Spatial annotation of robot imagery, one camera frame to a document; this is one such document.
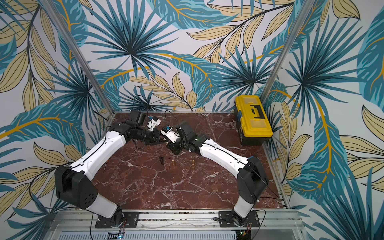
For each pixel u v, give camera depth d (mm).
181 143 674
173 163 897
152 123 715
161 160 883
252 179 440
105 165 501
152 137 694
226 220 731
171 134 703
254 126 912
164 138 764
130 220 733
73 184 410
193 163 896
